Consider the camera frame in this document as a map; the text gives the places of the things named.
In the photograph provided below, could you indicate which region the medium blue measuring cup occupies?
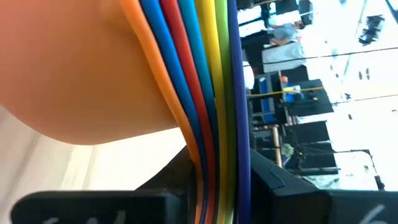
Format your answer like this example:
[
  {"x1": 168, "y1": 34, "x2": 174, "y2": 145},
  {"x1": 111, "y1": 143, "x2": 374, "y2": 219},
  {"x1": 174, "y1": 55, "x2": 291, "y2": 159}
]
[{"x1": 139, "y1": 0, "x2": 209, "y2": 224}]

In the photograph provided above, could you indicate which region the person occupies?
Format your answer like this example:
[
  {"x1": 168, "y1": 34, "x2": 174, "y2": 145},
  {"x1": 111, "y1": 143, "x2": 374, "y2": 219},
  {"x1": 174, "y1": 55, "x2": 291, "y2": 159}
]
[{"x1": 264, "y1": 20, "x2": 307, "y2": 49}]

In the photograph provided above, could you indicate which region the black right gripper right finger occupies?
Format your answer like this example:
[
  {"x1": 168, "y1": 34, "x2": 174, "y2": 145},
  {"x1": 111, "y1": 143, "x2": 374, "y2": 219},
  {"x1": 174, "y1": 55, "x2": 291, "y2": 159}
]
[{"x1": 250, "y1": 149, "x2": 398, "y2": 224}]

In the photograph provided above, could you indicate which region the red measuring cup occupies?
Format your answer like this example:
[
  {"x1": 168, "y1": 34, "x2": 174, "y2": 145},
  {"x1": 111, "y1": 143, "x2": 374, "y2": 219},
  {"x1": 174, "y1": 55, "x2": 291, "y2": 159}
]
[{"x1": 159, "y1": 0, "x2": 218, "y2": 224}]

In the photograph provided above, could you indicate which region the orange measuring cup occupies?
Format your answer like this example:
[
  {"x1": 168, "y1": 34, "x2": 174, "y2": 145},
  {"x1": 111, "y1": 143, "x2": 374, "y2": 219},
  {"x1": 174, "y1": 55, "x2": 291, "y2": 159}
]
[{"x1": 0, "y1": 0, "x2": 206, "y2": 224}]

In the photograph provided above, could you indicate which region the light blue measuring cup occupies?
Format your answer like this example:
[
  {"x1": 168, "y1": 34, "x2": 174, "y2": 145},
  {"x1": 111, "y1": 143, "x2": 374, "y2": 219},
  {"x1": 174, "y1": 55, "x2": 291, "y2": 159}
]
[{"x1": 178, "y1": 0, "x2": 220, "y2": 224}]

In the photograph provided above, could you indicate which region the green measuring cup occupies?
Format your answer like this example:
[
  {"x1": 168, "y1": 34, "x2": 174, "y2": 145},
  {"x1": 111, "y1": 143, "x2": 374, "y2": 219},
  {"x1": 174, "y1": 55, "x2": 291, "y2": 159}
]
[{"x1": 213, "y1": 0, "x2": 237, "y2": 224}]

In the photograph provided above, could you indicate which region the yellow measuring cup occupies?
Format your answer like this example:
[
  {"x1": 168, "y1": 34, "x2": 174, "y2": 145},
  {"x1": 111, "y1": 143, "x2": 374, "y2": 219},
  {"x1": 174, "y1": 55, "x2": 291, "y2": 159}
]
[{"x1": 193, "y1": 0, "x2": 229, "y2": 224}]

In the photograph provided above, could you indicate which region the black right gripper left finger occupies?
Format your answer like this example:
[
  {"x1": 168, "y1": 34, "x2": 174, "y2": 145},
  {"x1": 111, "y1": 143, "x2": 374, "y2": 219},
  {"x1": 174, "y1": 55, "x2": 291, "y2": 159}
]
[{"x1": 11, "y1": 146, "x2": 197, "y2": 224}]

